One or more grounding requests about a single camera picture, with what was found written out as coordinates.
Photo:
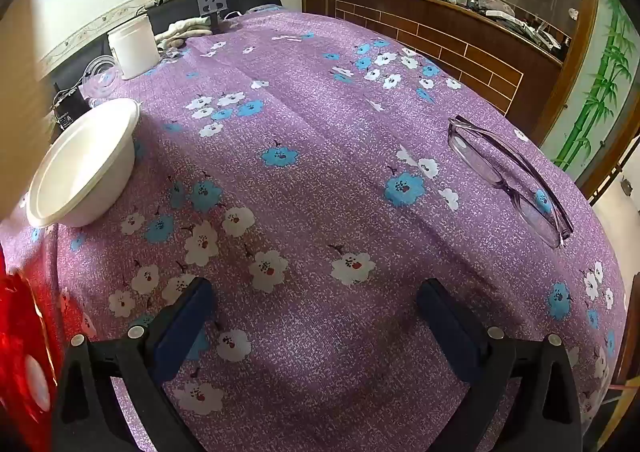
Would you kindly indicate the white plastic jar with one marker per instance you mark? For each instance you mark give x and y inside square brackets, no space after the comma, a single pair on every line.
[132,49]

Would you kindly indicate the small black box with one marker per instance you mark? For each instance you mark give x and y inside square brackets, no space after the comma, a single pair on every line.
[70,106]

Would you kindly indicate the red plastic bowl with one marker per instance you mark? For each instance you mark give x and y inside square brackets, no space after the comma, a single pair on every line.
[20,357]

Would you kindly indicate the clear-framed eyeglasses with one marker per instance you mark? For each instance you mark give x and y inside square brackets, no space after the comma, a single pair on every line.
[477,154]

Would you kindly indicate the wooden cabinet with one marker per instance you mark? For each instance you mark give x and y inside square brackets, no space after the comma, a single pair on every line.
[400,31]

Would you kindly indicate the clear glass cup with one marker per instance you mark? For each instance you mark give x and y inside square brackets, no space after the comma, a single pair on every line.
[100,81]

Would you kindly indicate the bamboo wall decal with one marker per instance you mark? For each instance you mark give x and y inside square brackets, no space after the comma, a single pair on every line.
[605,81]

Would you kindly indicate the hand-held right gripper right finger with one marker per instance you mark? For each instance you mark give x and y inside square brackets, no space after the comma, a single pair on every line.
[445,327]

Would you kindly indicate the purple floral tablecloth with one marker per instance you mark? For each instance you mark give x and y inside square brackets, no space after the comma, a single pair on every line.
[310,182]

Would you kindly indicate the wooden chair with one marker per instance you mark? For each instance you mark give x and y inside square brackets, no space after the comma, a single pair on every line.
[630,322]

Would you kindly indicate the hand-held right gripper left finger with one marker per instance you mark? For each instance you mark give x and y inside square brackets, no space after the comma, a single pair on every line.
[185,327]

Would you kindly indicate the white cloth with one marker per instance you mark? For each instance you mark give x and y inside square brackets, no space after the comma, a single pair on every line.
[185,29]

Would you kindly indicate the white plastic bowl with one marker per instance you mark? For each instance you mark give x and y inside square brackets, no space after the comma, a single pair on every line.
[80,166]

